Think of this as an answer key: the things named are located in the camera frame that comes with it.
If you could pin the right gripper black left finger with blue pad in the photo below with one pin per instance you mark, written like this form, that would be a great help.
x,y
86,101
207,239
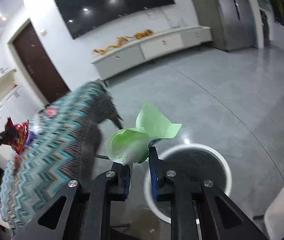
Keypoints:
x,y
80,211

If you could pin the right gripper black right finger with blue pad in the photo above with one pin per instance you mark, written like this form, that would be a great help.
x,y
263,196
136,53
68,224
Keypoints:
x,y
199,209

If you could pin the red snack wrapper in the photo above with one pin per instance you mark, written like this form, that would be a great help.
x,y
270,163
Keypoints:
x,y
18,141

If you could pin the green paper wrapper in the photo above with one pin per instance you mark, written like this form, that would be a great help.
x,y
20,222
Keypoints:
x,y
129,146

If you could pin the white round trash bin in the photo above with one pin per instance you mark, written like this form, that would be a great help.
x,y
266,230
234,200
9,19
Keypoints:
x,y
195,161

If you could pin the white shoe cabinet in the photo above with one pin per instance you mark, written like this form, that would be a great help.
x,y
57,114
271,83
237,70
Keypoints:
x,y
17,100

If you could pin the pink crumpled wrapper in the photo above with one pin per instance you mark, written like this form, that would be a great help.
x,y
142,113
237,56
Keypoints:
x,y
51,112

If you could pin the zigzag knitted table cloth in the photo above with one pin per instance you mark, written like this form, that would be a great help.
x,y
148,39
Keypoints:
x,y
64,149

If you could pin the brown entrance door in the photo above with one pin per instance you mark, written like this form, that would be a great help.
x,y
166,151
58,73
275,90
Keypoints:
x,y
39,65

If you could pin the golden dragon ornament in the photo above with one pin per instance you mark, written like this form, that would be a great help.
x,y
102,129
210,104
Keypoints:
x,y
120,42

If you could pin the white tv cabinet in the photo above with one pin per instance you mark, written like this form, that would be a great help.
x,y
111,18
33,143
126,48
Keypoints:
x,y
150,48

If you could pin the golden tiger ornament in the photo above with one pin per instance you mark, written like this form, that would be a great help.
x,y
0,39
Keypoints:
x,y
143,34

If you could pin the stainless steel refrigerator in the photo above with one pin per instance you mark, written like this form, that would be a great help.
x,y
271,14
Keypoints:
x,y
235,24

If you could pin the large wall television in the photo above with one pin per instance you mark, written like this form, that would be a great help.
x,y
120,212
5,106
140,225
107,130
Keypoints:
x,y
82,16

